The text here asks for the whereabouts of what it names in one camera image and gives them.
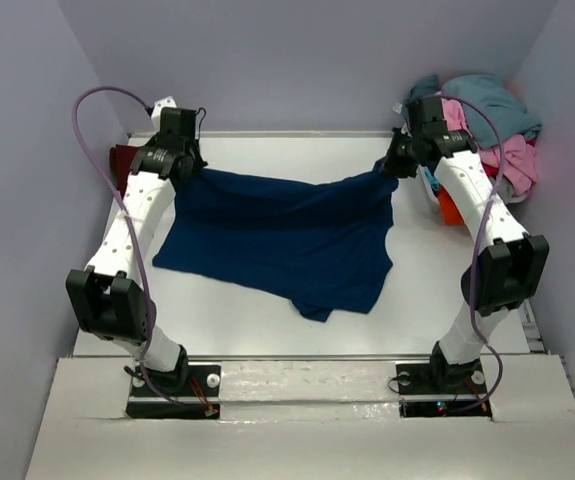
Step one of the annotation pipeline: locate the navy blue t shirt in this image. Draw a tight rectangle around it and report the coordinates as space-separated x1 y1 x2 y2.
153 163 399 322

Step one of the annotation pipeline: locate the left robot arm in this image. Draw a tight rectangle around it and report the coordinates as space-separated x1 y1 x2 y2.
66 97 205 395

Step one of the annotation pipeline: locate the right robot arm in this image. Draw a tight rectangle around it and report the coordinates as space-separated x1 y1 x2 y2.
382 96 549 394

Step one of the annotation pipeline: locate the light blue t shirt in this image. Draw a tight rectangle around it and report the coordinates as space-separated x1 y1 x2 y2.
425 174 440 193

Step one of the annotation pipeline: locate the folded dark red shirt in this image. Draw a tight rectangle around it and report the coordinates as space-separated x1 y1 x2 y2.
109 144 138 196

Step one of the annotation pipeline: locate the grey blue t shirt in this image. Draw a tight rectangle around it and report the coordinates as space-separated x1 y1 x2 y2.
403 74 542 149

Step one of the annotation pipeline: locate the magenta t shirt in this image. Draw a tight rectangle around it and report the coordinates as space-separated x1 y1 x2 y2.
482 163 499 180

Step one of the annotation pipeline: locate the orange t shirt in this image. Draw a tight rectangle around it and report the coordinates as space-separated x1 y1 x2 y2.
437 190 463 226

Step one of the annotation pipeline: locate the light pink t shirt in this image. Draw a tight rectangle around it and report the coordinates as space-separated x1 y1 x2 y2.
441 99 538 194

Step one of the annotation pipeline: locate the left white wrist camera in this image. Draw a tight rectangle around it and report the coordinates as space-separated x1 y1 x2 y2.
149 96 177 131

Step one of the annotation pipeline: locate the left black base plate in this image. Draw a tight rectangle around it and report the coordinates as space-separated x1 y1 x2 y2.
124 363 222 420

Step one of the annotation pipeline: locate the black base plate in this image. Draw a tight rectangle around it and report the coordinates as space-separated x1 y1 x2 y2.
124 363 222 420
387 361 492 419

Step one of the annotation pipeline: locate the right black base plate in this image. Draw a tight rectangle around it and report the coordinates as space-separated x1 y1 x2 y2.
387 361 492 419

